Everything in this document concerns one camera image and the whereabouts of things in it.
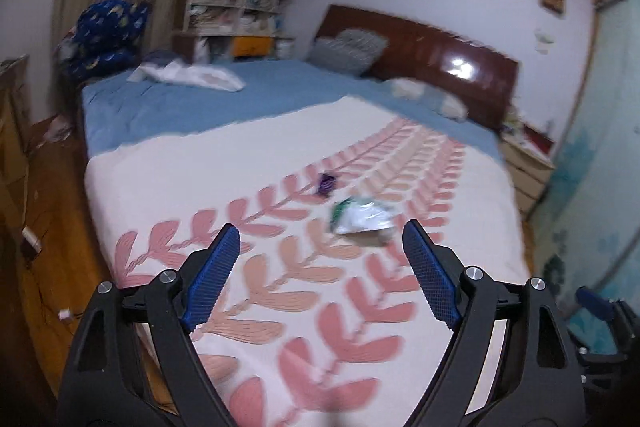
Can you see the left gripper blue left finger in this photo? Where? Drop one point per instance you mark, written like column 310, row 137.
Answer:
column 104, row 381

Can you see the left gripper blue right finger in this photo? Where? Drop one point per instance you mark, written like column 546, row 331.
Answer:
column 537, row 380

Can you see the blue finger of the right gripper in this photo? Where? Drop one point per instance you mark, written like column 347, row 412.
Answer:
column 603, row 309

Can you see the silver green foil bag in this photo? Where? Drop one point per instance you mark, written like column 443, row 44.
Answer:
column 362, row 216

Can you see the blue floral sliding door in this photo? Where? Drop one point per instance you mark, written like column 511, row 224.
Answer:
column 586, row 227

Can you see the cream bedside drawer cabinet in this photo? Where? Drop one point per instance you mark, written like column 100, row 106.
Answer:
column 530, row 171

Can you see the red box on nightstand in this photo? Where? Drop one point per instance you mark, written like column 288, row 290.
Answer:
column 538, row 138

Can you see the white pink leaf blanket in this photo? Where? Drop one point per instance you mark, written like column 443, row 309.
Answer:
column 310, row 323

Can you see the white blue pillow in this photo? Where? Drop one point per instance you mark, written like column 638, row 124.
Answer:
column 439, row 101

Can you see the dark red wooden headboard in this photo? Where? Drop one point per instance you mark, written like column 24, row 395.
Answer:
column 482, row 77

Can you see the purple candy wrapper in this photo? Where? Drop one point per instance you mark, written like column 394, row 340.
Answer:
column 326, row 184

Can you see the white cloth on bed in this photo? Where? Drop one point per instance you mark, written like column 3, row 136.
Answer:
column 182, row 74

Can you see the dark blue patterned bundle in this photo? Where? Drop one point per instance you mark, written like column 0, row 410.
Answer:
column 107, row 38

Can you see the grey checked pillow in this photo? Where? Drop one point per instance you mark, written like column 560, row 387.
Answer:
column 352, row 52

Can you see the orange box on shelf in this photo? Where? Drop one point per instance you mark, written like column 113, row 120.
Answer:
column 251, row 46

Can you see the white wall switch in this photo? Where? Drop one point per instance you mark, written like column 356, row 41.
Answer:
column 544, row 41

